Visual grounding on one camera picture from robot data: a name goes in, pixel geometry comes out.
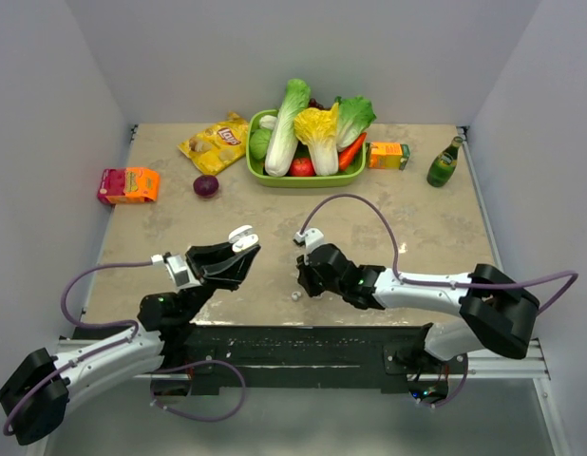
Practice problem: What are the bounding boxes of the white garlic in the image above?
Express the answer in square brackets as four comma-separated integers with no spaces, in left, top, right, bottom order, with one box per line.
[258,114,277,131]

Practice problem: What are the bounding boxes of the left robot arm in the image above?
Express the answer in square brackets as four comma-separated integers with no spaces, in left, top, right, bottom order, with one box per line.
[0,235,260,446]

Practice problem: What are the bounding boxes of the green Perrier glass bottle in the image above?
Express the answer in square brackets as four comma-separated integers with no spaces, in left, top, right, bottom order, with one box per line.
[426,136,464,187]

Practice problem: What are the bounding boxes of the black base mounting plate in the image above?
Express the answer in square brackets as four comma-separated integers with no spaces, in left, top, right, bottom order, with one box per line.
[161,325,464,397]

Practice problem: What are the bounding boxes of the white square charging case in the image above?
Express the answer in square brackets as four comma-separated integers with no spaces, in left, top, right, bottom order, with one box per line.
[228,225,259,253]

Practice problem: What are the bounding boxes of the yellow Lays chips bag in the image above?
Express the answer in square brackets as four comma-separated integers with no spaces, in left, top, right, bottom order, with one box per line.
[178,111,249,176]

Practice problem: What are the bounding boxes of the purple red onion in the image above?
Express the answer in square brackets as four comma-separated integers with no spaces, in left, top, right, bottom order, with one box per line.
[193,175,219,199]

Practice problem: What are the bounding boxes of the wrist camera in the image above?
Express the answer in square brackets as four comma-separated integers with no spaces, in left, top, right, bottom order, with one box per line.
[162,253,201,290]
[293,228,325,257]

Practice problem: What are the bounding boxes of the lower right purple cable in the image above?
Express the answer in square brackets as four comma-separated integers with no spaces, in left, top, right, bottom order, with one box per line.
[414,351,470,409]

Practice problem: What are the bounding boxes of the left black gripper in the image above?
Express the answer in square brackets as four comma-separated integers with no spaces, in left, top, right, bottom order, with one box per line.
[179,235,260,322]

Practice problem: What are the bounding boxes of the dark red grapes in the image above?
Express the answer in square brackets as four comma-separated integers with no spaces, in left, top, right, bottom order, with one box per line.
[309,98,325,110]

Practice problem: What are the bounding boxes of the orange pink snack box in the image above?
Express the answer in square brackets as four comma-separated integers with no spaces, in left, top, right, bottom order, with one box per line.
[97,167,161,205]

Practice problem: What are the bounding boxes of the round green cabbage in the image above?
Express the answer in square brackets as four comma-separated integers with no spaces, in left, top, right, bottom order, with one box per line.
[248,128,273,161]

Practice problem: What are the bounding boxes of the green leafy cabbage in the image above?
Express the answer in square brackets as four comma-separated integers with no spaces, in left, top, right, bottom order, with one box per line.
[334,96,376,152]

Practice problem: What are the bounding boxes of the orange juice carton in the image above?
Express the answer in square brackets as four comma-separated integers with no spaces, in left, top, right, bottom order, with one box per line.
[367,142,410,171]

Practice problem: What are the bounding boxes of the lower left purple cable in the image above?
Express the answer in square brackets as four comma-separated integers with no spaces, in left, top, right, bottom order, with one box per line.
[149,356,247,422]

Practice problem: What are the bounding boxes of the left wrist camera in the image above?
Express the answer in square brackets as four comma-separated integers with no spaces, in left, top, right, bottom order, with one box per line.
[162,253,201,290]

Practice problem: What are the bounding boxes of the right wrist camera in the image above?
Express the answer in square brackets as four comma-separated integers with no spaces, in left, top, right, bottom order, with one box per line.
[293,228,325,257]

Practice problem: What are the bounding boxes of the orange carrot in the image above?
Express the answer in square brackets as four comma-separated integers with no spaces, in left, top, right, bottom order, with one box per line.
[338,132,367,172]

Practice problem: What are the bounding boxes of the green napa cabbage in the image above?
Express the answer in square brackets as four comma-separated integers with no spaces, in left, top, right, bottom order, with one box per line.
[264,79,311,177]

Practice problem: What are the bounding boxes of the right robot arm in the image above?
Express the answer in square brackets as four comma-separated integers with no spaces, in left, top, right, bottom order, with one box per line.
[296,243,540,373]

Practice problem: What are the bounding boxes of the red apple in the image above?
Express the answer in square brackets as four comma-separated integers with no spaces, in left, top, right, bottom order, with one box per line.
[288,157,315,178]

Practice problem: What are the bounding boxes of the yellow napa cabbage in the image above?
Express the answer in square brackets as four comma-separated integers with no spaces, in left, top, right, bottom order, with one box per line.
[293,103,339,176]

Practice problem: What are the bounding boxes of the green plastic basket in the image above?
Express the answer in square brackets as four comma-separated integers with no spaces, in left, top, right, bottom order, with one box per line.
[246,109,367,188]

